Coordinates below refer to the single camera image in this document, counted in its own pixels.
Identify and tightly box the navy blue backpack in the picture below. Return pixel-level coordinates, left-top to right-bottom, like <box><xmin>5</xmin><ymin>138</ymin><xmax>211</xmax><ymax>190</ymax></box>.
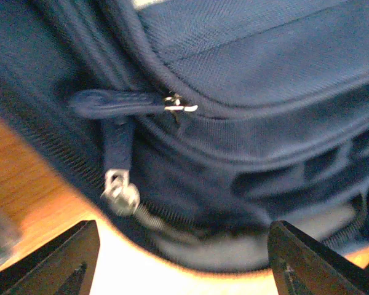
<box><xmin>0</xmin><ymin>1</ymin><xmax>369</xmax><ymax>273</ymax></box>

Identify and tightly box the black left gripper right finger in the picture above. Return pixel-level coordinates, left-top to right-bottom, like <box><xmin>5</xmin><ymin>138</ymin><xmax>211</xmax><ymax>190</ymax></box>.
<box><xmin>268</xmin><ymin>221</ymin><xmax>369</xmax><ymax>294</ymax></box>

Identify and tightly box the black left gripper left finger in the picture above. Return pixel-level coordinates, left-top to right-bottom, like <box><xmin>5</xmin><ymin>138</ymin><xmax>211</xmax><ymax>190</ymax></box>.
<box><xmin>0</xmin><ymin>220</ymin><xmax>100</xmax><ymax>294</ymax></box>

